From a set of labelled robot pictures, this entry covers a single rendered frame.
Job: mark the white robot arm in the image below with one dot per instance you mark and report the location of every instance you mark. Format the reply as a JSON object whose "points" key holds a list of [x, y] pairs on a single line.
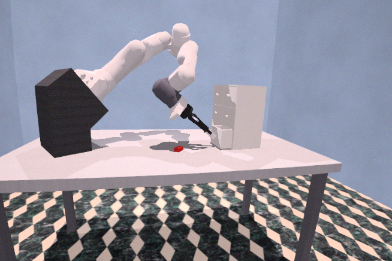
{"points": [[104, 80]]}

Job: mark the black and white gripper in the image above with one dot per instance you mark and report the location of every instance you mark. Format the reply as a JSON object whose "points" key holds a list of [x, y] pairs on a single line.
{"points": [[187, 112]]}

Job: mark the white chest of drawers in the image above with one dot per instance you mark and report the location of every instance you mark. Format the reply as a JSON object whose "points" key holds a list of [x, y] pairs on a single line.
{"points": [[248, 118]]}

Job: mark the small red block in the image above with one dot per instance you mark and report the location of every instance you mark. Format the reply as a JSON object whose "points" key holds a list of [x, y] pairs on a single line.
{"points": [[178, 148]]}

